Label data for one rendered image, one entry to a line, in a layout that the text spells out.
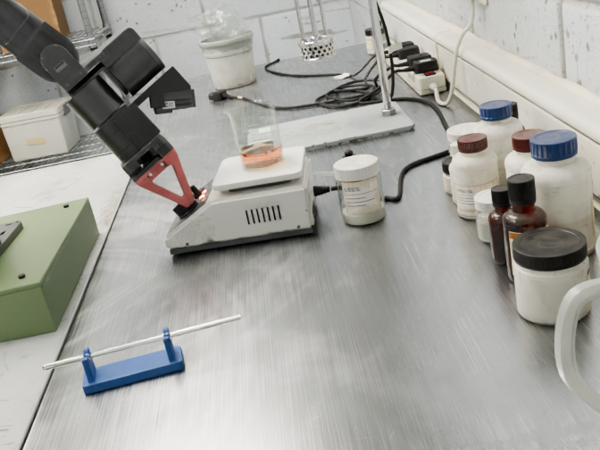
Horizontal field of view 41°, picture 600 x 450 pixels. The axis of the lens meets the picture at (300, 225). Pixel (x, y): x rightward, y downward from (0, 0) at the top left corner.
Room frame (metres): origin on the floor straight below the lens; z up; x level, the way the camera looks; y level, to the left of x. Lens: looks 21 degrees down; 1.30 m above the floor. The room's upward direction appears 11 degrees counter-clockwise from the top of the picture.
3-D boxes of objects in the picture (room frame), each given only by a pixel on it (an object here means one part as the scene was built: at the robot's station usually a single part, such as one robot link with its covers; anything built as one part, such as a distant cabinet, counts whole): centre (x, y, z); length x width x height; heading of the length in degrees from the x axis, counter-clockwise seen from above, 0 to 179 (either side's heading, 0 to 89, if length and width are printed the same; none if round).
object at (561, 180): (0.79, -0.28, 0.96); 0.07 x 0.07 x 0.13
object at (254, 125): (1.04, 0.03, 1.03); 0.07 x 0.06 x 0.08; 98
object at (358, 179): (0.99, -0.09, 0.94); 0.06 x 0.06 x 0.08
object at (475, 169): (0.93, -0.23, 0.95); 0.06 x 0.06 x 0.10
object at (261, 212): (1.04, 0.06, 0.94); 0.22 x 0.13 x 0.08; 83
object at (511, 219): (0.74, -0.22, 0.95); 0.04 x 0.04 x 0.11
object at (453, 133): (1.08, -0.26, 0.93); 0.06 x 0.06 x 0.07
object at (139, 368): (0.70, 0.19, 0.92); 0.10 x 0.03 x 0.04; 97
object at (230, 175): (1.04, 0.04, 0.98); 0.12 x 0.12 x 0.01; 83
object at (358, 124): (1.45, -0.08, 0.91); 0.30 x 0.20 x 0.01; 90
